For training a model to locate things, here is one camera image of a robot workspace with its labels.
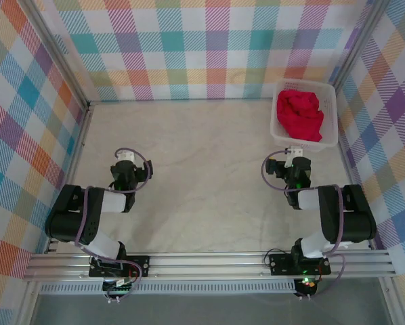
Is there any red t-shirt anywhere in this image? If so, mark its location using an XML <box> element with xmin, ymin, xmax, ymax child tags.
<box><xmin>276</xmin><ymin>89</ymin><xmax>325</xmax><ymax>143</ymax></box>

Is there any white plastic basket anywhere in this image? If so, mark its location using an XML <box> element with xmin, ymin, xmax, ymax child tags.
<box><xmin>269</xmin><ymin>77</ymin><xmax>339</xmax><ymax>152</ymax></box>

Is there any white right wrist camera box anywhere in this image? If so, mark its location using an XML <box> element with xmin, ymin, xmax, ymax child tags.
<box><xmin>285</xmin><ymin>145</ymin><xmax>305</xmax><ymax>169</ymax></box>

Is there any grey aluminium side rail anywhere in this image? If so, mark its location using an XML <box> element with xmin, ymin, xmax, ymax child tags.
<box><xmin>334</xmin><ymin>128</ymin><xmax>376</xmax><ymax>253</ymax></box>
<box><xmin>43</xmin><ymin>102</ymin><xmax>95</xmax><ymax>255</ymax></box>

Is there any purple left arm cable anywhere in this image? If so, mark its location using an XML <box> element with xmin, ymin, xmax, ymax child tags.
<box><xmin>74</xmin><ymin>148</ymin><xmax>155</xmax><ymax>303</ymax></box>

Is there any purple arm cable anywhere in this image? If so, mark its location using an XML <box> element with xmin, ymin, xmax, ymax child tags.
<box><xmin>74</xmin><ymin>148</ymin><xmax>155</xmax><ymax>303</ymax></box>
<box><xmin>261</xmin><ymin>150</ymin><xmax>346</xmax><ymax>301</ymax></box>

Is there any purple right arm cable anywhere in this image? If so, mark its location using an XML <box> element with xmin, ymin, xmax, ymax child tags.
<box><xmin>261</xmin><ymin>150</ymin><xmax>346</xmax><ymax>301</ymax></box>

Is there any thin grey frame rail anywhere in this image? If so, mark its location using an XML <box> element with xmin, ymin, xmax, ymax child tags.
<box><xmin>88</xmin><ymin>97</ymin><xmax>275</xmax><ymax>104</ymax></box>

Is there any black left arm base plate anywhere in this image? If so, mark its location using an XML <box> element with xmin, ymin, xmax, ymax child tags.
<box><xmin>88</xmin><ymin>255</ymin><xmax>151</xmax><ymax>278</ymax></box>

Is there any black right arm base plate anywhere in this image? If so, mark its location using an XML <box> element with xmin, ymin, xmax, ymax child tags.
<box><xmin>268</xmin><ymin>252</ymin><xmax>332</xmax><ymax>276</ymax></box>

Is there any aluminium mounting rail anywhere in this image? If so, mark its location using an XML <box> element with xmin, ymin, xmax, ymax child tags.
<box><xmin>22</xmin><ymin>250</ymin><xmax>398</xmax><ymax>282</ymax></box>

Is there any grey slotted cable duct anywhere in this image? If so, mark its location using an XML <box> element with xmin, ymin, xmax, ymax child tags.
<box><xmin>39</xmin><ymin>282</ymin><xmax>298</xmax><ymax>295</ymax></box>

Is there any grey aluminium frame post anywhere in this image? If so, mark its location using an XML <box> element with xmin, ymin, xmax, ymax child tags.
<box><xmin>326</xmin><ymin>0</ymin><xmax>395</xmax><ymax>99</ymax></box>
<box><xmin>19</xmin><ymin>0</ymin><xmax>92</xmax><ymax>111</ymax></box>

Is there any grey frame leg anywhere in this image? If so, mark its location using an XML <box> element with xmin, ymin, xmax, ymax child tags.
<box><xmin>379</xmin><ymin>276</ymin><xmax>405</xmax><ymax>325</ymax></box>
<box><xmin>15</xmin><ymin>280</ymin><xmax>43</xmax><ymax>325</ymax></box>

